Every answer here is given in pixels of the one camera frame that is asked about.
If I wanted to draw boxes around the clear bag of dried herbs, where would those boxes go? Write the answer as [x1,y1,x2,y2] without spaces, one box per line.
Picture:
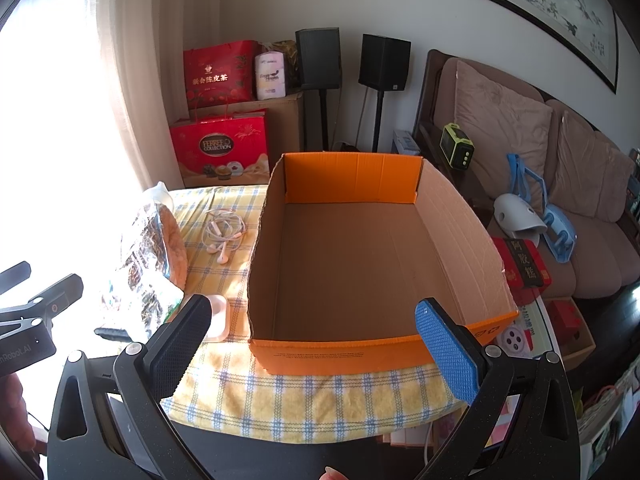
[93,181,188,342]

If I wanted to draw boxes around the white wired earphones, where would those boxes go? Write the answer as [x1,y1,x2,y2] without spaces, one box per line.
[201,208,246,264]

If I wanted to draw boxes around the orange cardboard box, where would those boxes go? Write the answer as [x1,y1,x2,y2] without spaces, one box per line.
[247,152,518,374]

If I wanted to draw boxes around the person's left hand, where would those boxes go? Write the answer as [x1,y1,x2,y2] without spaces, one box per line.
[0,374,36,452]

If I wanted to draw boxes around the person's right hand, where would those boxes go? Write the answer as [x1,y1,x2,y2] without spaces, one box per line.
[320,466,348,480]

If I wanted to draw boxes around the white phone with butterfly case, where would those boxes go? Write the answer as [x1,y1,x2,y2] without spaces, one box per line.
[495,324,530,359]

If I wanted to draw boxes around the yellow plaid tablecloth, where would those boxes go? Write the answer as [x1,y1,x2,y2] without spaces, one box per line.
[162,185,462,444]

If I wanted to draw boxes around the red gift tin box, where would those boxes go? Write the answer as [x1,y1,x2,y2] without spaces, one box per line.
[491,236,552,307]

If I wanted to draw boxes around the small red box in carton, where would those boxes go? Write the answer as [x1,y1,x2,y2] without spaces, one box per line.
[547,299,582,346]

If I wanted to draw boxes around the white curved neck massager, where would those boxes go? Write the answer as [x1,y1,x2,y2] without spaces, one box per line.
[494,193,547,247]

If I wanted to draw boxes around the brown sofa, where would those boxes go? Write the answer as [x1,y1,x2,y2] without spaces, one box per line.
[413,50,639,300]

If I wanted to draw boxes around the green black portable radio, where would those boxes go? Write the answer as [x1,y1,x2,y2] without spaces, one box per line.
[439,122,475,170]

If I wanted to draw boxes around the red Ferrero gift bag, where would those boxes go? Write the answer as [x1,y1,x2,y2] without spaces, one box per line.
[169,110,271,188]

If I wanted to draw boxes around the white blue appliance box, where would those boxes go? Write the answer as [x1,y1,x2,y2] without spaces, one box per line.
[392,129,421,156]

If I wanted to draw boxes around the right beige sofa cushion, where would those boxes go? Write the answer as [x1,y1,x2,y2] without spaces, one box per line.
[549,112,634,223]

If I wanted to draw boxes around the beige sofa cushion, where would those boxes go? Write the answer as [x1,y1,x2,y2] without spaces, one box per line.
[549,112,634,223]
[454,61,552,200]

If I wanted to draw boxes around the left beige sofa cushion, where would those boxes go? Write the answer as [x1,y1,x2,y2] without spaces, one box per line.
[454,61,552,200]

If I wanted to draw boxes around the large brown cardboard box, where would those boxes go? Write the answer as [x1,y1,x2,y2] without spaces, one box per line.
[190,92,304,160]

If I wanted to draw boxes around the red tea gift bag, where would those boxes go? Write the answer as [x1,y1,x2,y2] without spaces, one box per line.
[183,40,262,110]

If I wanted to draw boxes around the right black speaker on stand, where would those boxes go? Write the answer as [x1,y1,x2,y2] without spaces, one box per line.
[358,34,411,153]

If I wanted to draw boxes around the black speaker on stand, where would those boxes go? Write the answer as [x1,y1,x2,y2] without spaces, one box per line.
[295,27,342,151]
[358,34,411,153]

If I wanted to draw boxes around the left black speaker on stand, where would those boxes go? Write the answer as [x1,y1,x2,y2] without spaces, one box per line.
[295,27,342,151]

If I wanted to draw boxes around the white curtain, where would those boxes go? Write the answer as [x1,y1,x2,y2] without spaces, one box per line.
[94,0,220,188]

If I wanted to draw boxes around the blue plastic massager frame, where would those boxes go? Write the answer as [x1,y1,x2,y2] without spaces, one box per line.
[506,153,578,263]

